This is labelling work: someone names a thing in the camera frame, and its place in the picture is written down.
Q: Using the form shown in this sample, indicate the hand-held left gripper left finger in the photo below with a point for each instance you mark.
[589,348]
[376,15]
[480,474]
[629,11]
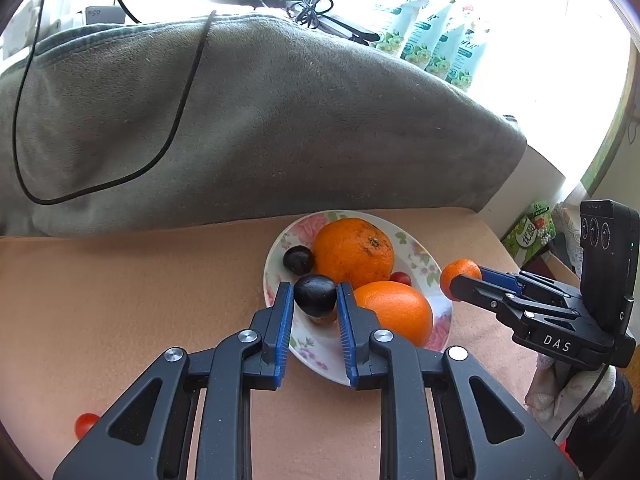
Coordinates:
[284,335]

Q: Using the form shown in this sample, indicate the person's right hand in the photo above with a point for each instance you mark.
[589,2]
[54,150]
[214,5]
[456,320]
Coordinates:
[550,390]

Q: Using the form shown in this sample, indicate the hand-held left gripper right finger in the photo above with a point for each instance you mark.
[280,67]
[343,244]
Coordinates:
[347,335]

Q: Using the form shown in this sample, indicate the person's right forearm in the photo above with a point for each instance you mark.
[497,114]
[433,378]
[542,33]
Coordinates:
[610,425]

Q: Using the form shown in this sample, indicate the red cherry tomato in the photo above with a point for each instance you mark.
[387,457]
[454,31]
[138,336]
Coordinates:
[85,424]
[401,278]

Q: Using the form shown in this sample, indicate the small tangerine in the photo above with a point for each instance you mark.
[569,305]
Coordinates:
[460,269]

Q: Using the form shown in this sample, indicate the dark purple plum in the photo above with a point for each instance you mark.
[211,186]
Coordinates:
[314,294]
[298,260]

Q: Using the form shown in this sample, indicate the white power strip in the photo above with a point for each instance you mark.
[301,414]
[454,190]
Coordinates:
[30,22]

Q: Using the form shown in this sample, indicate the small grey display device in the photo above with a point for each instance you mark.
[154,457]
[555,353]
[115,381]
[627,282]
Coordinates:
[102,14]

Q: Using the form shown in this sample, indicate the green carton box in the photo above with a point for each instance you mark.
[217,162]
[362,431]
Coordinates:
[527,232]

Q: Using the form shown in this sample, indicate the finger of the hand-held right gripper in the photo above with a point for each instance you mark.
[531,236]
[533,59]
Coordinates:
[500,280]
[475,292]

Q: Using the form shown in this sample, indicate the floral white bowl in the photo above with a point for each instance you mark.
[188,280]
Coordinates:
[315,347]

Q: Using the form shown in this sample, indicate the white lace cloth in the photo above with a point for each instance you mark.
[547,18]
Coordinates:
[570,230]

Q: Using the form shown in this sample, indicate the large smooth orange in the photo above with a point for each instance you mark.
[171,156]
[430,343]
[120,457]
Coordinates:
[395,310]

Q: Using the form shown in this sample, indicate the grey plush blanket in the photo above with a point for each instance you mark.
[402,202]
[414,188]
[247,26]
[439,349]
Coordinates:
[300,135]

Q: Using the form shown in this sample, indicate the rough-skinned orange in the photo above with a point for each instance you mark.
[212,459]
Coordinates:
[352,252]

